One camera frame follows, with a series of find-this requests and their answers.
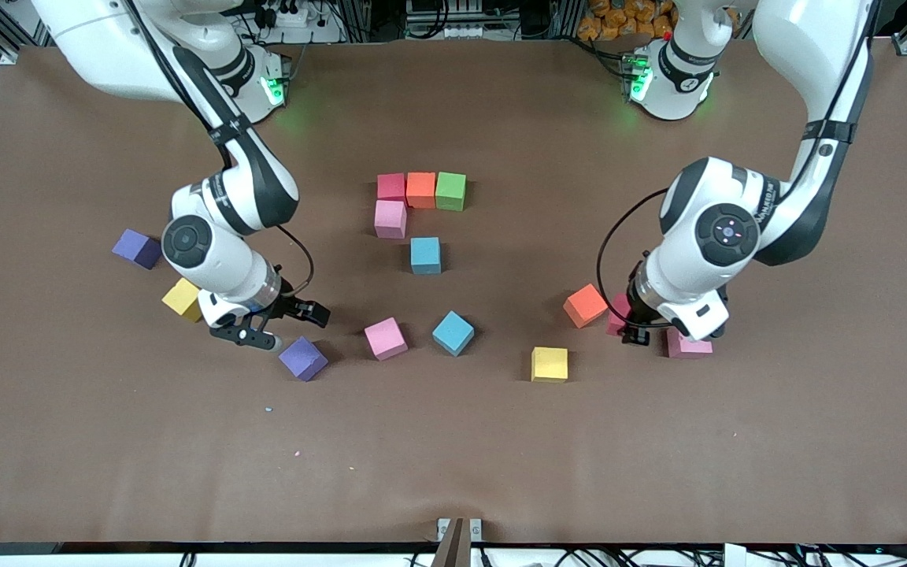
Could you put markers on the red foam cube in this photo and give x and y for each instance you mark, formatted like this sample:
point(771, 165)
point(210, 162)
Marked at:
point(392, 187)
point(618, 313)

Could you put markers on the pink foam cube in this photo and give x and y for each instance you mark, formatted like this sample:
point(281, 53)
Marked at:
point(390, 219)
point(385, 337)
point(694, 348)

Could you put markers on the orange snack bag pile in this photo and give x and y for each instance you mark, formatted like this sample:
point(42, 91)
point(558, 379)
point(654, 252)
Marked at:
point(619, 20)

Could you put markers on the green foam cube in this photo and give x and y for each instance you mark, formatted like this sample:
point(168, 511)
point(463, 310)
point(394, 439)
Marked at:
point(450, 191)

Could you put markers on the blue foam cube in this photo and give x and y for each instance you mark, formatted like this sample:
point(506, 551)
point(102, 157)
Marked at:
point(452, 331)
point(425, 253)

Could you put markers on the long white socket strip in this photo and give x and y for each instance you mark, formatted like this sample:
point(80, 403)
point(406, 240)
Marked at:
point(457, 31)

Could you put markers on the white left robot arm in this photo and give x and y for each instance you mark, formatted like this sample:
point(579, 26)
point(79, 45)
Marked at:
point(816, 47)

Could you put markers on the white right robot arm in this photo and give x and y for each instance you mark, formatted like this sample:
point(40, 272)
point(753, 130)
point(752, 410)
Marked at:
point(253, 185)

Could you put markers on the brown paper table cover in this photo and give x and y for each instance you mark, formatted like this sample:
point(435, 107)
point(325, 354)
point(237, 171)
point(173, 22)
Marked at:
point(453, 472)

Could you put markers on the white power strip with plugs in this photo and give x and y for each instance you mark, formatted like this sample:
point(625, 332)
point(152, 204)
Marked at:
point(288, 22)

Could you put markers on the purple foam cube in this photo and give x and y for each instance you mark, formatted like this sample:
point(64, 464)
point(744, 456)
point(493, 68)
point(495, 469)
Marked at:
point(301, 357)
point(135, 248)

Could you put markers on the orange foam cube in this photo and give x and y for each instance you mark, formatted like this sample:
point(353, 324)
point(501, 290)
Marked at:
point(585, 305)
point(421, 190)

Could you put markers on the yellow foam cube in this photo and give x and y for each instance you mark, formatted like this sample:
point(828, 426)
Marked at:
point(549, 363)
point(180, 299)

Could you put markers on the metal bracket with wooden post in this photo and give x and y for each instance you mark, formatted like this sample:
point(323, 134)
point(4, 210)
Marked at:
point(453, 543)

